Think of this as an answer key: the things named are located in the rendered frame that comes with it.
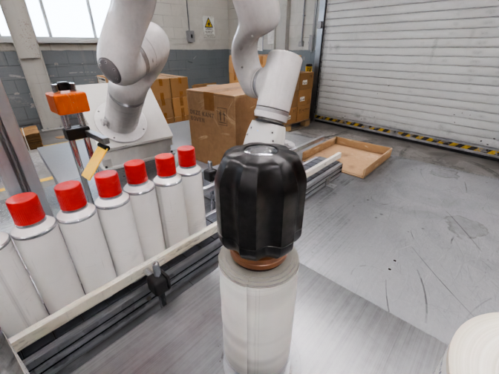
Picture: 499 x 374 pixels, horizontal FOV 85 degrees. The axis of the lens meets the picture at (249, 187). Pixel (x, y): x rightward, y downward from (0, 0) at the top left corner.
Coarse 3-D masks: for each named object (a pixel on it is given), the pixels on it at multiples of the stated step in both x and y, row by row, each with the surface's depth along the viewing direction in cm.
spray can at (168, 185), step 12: (156, 156) 48; (168, 156) 48; (168, 168) 48; (156, 180) 49; (168, 180) 48; (180, 180) 50; (156, 192) 50; (168, 192) 49; (180, 192) 50; (168, 204) 50; (180, 204) 51; (168, 216) 51; (180, 216) 52; (168, 228) 52; (180, 228) 53; (168, 240) 54; (180, 240) 54
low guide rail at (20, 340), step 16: (192, 240) 55; (160, 256) 50; (176, 256) 53; (128, 272) 46; (112, 288) 44; (80, 304) 41; (96, 304) 43; (48, 320) 38; (64, 320) 40; (16, 336) 36; (32, 336) 37
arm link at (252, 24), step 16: (240, 0) 52; (256, 0) 51; (272, 0) 52; (240, 16) 55; (256, 16) 53; (272, 16) 54; (240, 32) 58; (256, 32) 56; (240, 48) 62; (256, 48) 67; (240, 64) 66; (256, 64) 69; (240, 80) 69; (256, 96) 70
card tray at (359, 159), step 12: (324, 144) 125; (336, 144) 133; (348, 144) 129; (360, 144) 125; (372, 144) 122; (312, 156) 118; (324, 156) 118; (348, 156) 118; (360, 156) 118; (372, 156) 118; (384, 156) 111; (348, 168) 106; (360, 168) 106; (372, 168) 104
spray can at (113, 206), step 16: (96, 176) 41; (112, 176) 41; (112, 192) 41; (112, 208) 41; (128, 208) 44; (112, 224) 43; (128, 224) 44; (112, 240) 44; (128, 240) 45; (112, 256) 46; (128, 256) 46
